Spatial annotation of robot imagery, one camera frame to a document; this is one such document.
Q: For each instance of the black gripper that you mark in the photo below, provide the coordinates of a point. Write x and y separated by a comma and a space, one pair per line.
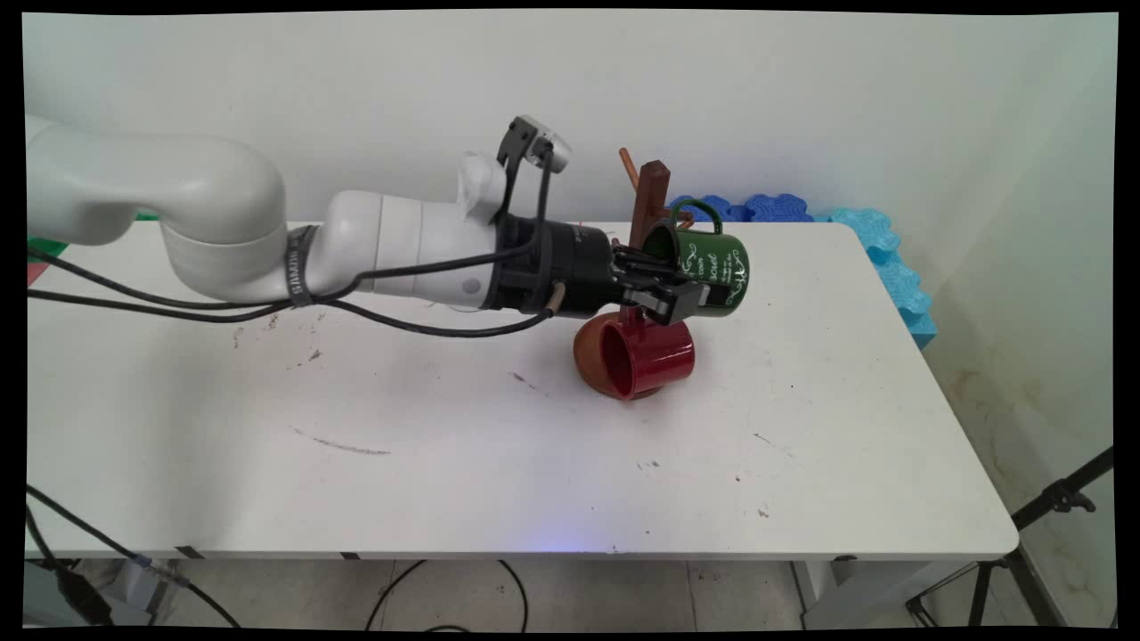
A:
570, 267

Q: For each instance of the green mug with white script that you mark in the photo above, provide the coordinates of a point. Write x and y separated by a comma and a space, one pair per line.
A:
712, 267

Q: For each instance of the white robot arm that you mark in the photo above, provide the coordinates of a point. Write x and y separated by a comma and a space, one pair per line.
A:
223, 196

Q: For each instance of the red ceramic mug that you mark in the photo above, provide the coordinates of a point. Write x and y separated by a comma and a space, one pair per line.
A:
655, 352

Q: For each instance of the dark blue foam tile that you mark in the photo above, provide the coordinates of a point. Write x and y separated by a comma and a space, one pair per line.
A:
712, 208
779, 207

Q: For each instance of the brown wooden mug tree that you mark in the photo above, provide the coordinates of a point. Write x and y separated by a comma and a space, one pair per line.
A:
655, 187

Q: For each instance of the light blue foam tile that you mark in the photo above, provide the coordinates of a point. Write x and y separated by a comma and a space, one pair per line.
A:
895, 267

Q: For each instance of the white table leg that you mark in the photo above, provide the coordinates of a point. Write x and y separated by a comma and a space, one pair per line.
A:
147, 583
846, 592

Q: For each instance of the green foam tile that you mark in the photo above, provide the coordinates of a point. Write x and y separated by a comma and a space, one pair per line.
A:
44, 246

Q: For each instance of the pink foam tile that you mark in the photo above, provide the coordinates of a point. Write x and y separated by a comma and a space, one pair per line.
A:
34, 271

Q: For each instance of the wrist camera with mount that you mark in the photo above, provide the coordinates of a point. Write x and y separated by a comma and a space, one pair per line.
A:
534, 142

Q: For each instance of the black camera tripod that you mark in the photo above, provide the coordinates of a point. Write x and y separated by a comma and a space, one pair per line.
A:
1024, 543

